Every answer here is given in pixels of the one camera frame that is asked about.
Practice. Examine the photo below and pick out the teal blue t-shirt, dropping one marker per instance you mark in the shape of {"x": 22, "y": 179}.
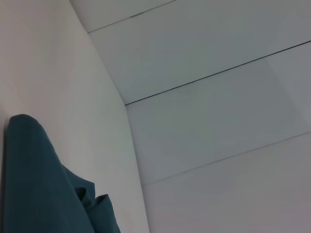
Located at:
{"x": 41, "y": 182}

